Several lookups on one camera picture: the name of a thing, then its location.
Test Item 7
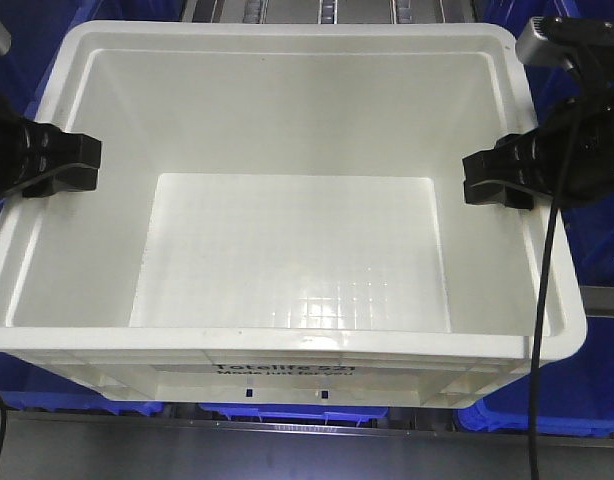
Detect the white plastic tote bin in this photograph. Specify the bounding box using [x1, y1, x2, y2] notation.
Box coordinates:
[0, 19, 588, 412]

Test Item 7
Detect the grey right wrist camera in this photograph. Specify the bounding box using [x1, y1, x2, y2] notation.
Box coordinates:
[515, 16, 585, 70]

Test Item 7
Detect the blue bin below centre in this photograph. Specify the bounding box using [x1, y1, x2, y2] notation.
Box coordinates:
[199, 403, 389, 425]

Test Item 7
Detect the blue bin shelf side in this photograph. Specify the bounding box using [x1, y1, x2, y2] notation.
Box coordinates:
[0, 1, 185, 416]
[451, 0, 614, 441]

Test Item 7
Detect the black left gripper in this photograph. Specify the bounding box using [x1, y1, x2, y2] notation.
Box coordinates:
[0, 94, 102, 199]

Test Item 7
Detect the silver front shelf rail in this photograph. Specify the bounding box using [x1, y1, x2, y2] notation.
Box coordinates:
[0, 405, 614, 441]

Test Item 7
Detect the black cable right side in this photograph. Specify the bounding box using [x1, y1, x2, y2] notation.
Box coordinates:
[525, 104, 583, 480]

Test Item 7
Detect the blue bin right shelf side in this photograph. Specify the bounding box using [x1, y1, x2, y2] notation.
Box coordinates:
[451, 0, 614, 441]

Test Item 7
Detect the blue bin left shelf side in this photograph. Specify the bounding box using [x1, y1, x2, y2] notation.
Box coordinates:
[0, 1, 185, 416]

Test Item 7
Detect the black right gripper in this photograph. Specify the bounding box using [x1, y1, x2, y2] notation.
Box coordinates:
[462, 94, 614, 209]

